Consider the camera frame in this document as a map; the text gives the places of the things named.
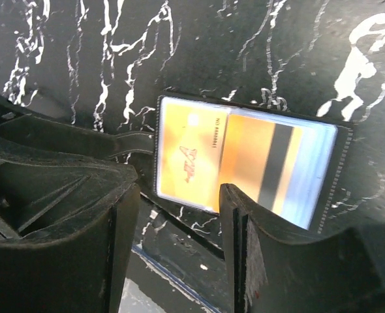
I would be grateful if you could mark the black card holder wallet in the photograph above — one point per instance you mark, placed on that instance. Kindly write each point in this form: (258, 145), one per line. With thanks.
(319, 160)

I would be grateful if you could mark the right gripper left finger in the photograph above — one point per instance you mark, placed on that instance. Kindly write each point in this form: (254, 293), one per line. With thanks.
(76, 265)

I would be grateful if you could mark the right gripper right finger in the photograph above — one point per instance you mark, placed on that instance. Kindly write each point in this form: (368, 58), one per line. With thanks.
(275, 266)

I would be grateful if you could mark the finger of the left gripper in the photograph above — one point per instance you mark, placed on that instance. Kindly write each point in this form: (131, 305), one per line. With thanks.
(50, 171)

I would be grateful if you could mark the gold credit card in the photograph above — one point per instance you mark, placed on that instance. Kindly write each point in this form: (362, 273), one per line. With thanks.
(259, 157)
(190, 145)

